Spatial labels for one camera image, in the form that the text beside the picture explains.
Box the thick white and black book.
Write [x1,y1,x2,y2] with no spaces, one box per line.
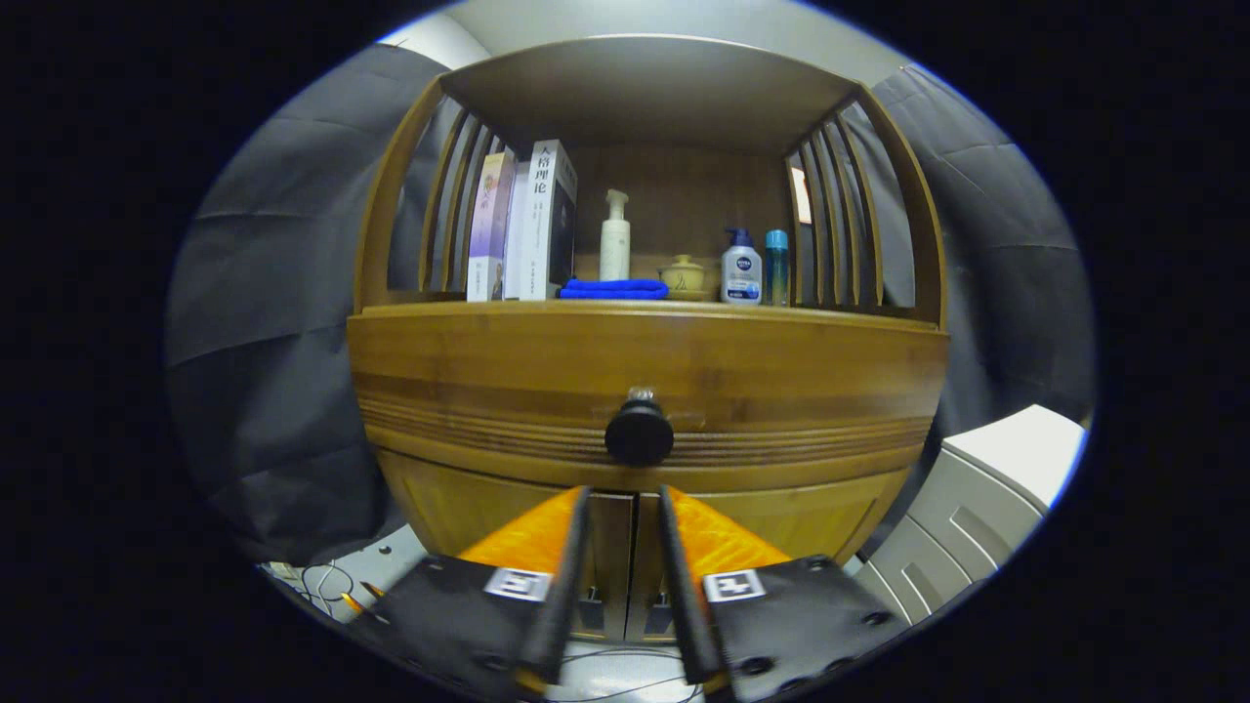
[518,139,579,301]

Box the clear bottle with teal cap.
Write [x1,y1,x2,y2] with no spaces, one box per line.
[764,229,790,307]

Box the white bottle with blue pump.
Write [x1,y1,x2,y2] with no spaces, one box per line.
[721,227,764,306]

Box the purple book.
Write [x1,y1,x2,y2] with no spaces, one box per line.
[466,149,517,302]

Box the thin white book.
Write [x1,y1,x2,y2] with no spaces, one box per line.
[503,161,533,300]

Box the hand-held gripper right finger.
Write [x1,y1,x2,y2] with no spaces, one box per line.
[656,484,914,703]

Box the white storage unit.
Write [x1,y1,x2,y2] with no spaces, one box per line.
[854,405,1087,626]

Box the wooden cabinet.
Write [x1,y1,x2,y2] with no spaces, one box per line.
[347,34,950,645]

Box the yellow lidded teacup with saucer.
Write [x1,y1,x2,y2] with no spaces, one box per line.
[657,255,711,301]

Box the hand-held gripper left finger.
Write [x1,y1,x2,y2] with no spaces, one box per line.
[342,485,594,703]

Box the blue folded cloth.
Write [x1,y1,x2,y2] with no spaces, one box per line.
[559,278,671,301]

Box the wooden countertop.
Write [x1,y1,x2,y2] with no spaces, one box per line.
[361,288,944,325]

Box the black round drawer knob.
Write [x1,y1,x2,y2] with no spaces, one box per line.
[604,386,676,468]

